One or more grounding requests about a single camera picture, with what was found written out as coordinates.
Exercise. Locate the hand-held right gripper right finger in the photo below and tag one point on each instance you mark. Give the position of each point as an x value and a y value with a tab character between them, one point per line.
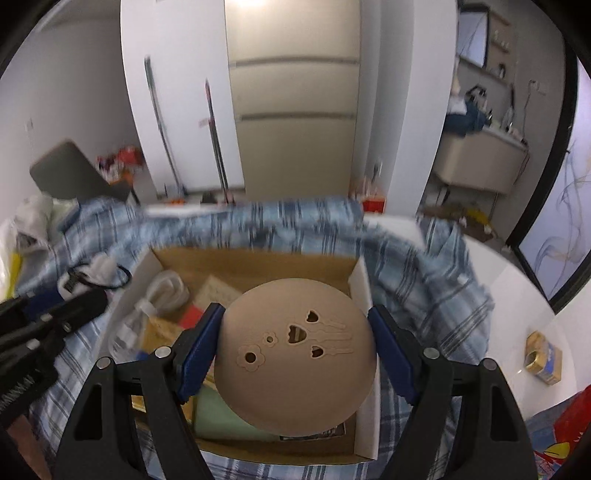
392	355

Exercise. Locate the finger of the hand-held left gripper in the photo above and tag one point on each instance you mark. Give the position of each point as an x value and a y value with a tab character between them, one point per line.
37	344
78	304

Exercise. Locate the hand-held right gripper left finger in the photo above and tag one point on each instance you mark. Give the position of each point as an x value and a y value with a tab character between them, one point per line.
203	353

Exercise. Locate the red packet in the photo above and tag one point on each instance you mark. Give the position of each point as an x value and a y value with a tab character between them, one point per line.
193	317

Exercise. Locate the white socks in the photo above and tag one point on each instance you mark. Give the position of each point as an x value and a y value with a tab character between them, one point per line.
99	268

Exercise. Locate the white cardboard box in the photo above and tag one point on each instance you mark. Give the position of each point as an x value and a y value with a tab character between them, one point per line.
364	323

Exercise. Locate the kraft tissue box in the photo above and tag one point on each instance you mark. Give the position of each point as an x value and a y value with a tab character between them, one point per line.
159	334

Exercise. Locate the kraft printed box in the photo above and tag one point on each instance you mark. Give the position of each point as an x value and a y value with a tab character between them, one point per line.
214	293

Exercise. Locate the round tan wooden disc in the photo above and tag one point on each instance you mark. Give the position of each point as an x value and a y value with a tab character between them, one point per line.
295	360

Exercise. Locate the blue plaid blanket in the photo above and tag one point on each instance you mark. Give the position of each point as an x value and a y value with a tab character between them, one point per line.
415	286

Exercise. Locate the white plastic bag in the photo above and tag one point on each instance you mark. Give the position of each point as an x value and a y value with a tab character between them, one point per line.
27	217

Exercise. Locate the black patterned box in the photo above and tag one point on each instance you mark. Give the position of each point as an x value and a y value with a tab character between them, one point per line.
318	433

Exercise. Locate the pile of red packets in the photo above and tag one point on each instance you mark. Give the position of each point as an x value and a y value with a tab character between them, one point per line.
121	161

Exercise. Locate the gold box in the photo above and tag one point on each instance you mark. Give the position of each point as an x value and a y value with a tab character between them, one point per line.
544	357

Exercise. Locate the small red box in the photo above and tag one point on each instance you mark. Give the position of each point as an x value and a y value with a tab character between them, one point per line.
374	204

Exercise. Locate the colourful printed bag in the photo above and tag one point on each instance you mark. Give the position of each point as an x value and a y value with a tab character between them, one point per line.
561	443

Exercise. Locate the grey pole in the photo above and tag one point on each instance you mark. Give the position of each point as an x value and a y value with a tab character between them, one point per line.
161	129

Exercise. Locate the black framed glass panel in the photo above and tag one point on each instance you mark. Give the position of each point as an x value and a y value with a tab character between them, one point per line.
554	221

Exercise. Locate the beige desk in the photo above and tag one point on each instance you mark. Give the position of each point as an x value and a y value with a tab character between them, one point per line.
480	159

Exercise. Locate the dark blue garment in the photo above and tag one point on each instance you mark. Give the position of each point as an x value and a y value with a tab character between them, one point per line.
466	117

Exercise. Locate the beige wardrobe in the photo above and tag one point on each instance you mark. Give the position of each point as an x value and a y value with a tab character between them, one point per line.
293	92

